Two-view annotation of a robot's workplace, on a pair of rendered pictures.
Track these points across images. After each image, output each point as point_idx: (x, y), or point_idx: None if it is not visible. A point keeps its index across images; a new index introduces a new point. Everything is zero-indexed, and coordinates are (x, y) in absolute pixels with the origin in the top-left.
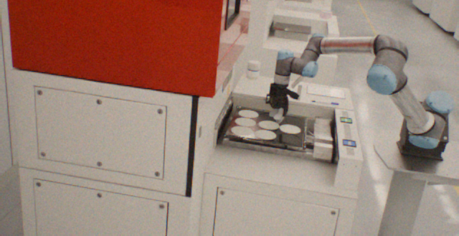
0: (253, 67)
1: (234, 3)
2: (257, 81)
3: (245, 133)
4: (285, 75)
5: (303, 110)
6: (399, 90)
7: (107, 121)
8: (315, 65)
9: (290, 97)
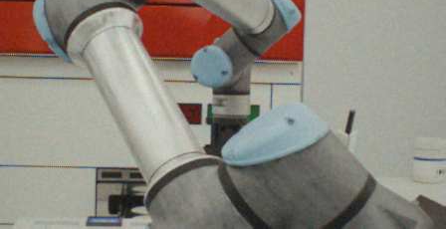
0: (415, 149)
1: None
2: (411, 183)
3: (145, 211)
4: (214, 92)
5: None
6: (66, 44)
7: None
8: (204, 53)
9: None
